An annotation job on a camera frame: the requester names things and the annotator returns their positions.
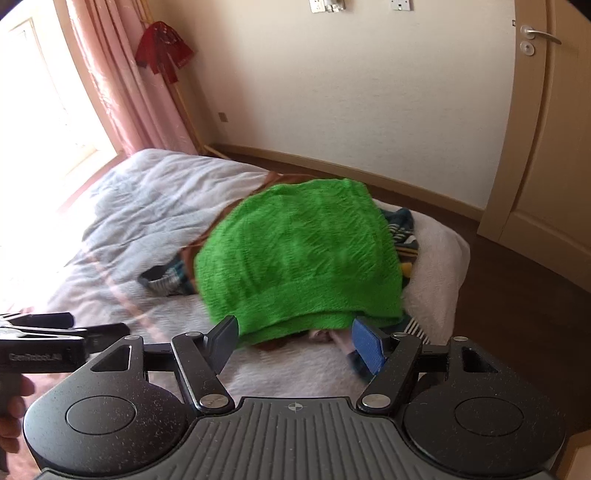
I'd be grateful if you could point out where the green knitted sweater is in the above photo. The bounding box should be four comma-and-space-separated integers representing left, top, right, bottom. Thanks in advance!
193, 177, 407, 348

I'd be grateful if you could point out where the person's left hand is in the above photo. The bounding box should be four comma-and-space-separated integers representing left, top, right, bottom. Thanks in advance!
0, 375, 35, 453

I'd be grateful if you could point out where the pile of mixed clothes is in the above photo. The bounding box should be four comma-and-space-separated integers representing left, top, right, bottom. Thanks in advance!
137, 172, 421, 384

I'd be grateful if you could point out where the beige wooden door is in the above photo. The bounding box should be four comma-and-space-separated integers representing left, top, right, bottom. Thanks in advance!
478, 1, 590, 290

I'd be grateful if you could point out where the pink curtain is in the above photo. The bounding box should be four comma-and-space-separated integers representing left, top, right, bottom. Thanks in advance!
66, 1, 197, 155

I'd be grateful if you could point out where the red cloth on hook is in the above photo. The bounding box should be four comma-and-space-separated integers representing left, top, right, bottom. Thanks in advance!
135, 21, 194, 84

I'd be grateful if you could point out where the white wall switch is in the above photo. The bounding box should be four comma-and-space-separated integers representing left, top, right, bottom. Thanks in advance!
390, 0, 413, 12

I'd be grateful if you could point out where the silver door handle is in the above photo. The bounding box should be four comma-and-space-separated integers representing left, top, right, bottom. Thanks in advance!
519, 25, 562, 57

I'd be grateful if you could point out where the white wall socket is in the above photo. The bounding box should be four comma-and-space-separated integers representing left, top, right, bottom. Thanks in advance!
308, 0, 346, 14

